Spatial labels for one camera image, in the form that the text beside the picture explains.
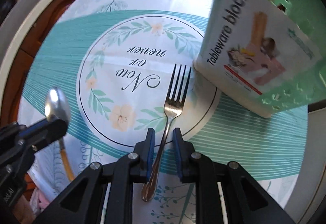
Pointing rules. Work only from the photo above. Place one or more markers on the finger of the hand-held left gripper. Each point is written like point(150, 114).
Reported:
point(54, 129)
point(35, 128)

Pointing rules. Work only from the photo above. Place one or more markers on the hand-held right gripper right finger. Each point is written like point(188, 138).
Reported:
point(177, 147)

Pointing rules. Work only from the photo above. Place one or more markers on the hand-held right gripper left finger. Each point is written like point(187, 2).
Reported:
point(152, 147)

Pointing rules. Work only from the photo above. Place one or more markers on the steel fork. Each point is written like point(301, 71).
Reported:
point(173, 106)

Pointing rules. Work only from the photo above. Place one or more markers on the green and white utensil holder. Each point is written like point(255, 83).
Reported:
point(242, 60)

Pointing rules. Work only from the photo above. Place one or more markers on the person's left forearm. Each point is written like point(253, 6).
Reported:
point(24, 211)

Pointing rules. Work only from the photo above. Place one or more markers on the pink cloth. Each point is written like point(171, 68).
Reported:
point(39, 201)

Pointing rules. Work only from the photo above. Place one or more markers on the leaf printed teal tablecloth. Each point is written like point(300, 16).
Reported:
point(127, 35)

